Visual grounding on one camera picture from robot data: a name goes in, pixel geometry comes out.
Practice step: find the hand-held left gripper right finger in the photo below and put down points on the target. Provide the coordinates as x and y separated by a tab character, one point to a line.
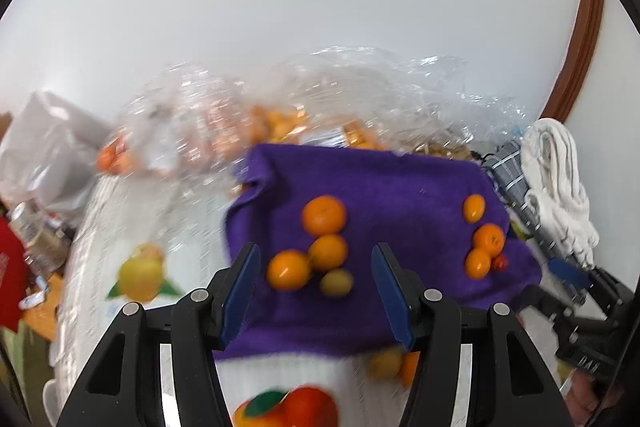
392	292

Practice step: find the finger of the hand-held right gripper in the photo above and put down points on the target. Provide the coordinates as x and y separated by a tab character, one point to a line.
567	272
545	304

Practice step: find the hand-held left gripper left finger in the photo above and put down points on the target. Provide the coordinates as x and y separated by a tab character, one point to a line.
240	292

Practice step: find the yellow-green small fruit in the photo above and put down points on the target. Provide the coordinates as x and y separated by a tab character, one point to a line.
385	361
336	283

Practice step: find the red cherry tomato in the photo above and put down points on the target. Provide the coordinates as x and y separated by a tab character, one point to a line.
500	262

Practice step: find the person's right hand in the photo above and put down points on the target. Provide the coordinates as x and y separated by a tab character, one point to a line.
585	394

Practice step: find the white folded towel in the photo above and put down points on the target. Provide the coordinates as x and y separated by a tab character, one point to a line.
560	187

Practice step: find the purple towel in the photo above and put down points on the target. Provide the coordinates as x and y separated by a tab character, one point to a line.
425	192

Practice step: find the grey checked cloth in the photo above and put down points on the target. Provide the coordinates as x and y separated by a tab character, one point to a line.
512	182

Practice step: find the fruit-print table cover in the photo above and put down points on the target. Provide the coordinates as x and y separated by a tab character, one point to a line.
150	227

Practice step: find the small orange mandarin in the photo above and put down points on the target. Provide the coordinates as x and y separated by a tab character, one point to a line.
474	208

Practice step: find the clear bag of mandarins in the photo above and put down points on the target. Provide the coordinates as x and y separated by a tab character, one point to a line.
117	159

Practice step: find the wooden nightstand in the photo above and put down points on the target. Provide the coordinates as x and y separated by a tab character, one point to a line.
42	312

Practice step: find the large crinkled clear plastic bag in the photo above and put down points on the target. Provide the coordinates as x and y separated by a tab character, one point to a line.
350	97

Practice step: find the clear plastic bottle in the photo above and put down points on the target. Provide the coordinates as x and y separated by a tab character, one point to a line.
42	239

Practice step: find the green blanket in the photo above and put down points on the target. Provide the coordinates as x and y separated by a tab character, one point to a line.
25	367

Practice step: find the red paper bag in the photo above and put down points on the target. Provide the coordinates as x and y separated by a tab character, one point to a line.
10	277

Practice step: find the white plastic bag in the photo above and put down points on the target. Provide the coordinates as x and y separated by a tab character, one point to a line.
45	147

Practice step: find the brown wooden door frame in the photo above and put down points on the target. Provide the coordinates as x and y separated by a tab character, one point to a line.
580	42

